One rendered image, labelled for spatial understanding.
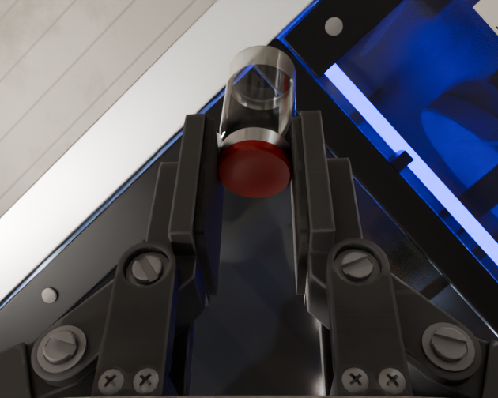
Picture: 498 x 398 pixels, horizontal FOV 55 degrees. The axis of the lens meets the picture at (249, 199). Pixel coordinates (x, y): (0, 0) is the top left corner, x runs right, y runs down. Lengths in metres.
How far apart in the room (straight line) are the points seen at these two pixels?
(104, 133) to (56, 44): 2.16
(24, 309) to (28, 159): 2.16
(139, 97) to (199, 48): 0.07
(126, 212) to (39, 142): 2.18
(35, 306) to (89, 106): 2.04
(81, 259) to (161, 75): 0.19
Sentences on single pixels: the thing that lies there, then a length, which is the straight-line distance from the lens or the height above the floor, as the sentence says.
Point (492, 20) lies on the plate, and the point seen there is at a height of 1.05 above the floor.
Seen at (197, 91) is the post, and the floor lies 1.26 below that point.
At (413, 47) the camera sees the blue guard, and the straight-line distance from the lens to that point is 0.44.
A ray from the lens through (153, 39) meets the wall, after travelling 2.44.
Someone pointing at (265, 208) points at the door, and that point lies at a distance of 0.44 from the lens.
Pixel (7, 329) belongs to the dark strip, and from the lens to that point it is 0.54.
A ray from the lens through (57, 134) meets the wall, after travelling 2.58.
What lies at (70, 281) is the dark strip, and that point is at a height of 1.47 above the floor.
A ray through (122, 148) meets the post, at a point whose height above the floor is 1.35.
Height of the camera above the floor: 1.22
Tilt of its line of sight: 9 degrees up
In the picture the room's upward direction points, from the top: 132 degrees counter-clockwise
